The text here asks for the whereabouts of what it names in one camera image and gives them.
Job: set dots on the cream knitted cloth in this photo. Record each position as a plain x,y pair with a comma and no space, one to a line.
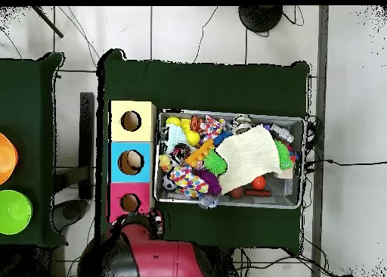
248,156

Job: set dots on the black rod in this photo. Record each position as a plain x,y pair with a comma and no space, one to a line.
48,22

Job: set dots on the green spiky caterpillar toy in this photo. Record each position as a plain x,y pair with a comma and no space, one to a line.
282,154

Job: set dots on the light blue knitted cloth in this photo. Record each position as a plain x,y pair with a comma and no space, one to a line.
177,137

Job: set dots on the orange tiger plush toy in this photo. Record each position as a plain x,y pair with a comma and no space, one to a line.
196,123

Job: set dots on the green spiky rubber ball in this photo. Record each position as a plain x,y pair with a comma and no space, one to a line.
215,163

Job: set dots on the orange toy building brick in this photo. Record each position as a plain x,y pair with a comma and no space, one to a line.
199,153

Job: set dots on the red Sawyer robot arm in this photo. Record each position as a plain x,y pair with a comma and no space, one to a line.
163,258

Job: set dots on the small orange ball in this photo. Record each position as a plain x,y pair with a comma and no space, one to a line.
259,182

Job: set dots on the green plastic bowl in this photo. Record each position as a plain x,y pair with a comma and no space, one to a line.
13,212

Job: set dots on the black round stand base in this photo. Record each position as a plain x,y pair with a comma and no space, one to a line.
260,18

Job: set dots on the wooden box with three holes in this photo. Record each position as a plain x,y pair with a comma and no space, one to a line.
145,168

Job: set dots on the yellow ball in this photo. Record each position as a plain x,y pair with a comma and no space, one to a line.
193,137
173,121

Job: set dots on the orange plastic bowl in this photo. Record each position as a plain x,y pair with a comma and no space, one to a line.
6,159

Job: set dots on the crushed silver can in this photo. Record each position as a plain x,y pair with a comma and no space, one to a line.
242,124

